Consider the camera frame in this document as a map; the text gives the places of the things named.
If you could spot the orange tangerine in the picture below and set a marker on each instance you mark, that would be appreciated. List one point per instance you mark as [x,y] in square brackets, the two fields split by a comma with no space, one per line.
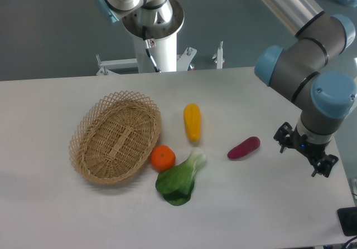
[162,158]

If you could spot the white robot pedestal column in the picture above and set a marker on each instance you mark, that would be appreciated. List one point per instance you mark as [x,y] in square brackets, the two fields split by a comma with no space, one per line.
[154,33]

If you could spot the white metal base frame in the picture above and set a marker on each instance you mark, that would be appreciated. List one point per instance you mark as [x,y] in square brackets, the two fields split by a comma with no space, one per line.
[184,62]

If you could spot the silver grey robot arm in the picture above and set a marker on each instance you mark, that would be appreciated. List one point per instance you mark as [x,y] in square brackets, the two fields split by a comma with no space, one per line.
[325,98]

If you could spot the purple sweet potato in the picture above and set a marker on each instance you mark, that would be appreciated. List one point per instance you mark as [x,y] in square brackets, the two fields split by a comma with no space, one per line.
[243,149]

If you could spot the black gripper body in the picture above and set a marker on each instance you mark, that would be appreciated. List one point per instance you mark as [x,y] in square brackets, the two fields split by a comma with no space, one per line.
[310,150]

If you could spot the green bok choy vegetable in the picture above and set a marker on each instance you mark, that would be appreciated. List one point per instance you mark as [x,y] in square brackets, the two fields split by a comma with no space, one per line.
[177,184]

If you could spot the woven wicker basket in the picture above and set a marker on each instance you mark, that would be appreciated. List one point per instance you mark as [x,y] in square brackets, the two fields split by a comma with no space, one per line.
[115,137]

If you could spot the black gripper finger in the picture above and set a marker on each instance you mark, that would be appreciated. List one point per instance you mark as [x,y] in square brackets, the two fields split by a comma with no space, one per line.
[283,137]
[324,165]

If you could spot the black device at table edge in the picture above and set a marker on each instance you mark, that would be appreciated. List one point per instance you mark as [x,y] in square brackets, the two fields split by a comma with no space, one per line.
[347,219]

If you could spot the yellow corn cob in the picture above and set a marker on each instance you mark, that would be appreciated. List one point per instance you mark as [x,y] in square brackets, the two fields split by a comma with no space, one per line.
[192,120]

